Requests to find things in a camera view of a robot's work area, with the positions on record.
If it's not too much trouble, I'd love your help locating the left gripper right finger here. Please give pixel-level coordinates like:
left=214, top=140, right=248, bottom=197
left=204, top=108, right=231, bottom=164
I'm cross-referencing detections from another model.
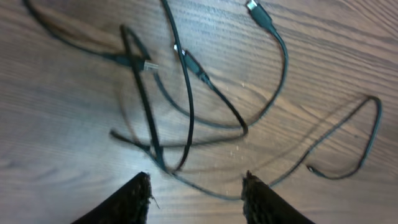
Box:
left=241, top=170, right=314, bottom=224

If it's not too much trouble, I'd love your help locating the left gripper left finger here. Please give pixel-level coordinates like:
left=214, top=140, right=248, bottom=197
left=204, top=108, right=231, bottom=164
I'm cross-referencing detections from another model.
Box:
left=72, top=172, right=152, bottom=224

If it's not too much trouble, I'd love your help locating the black USB cable with tail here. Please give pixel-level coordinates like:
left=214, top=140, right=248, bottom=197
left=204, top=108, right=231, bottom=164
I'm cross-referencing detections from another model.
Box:
left=152, top=0, right=289, bottom=130

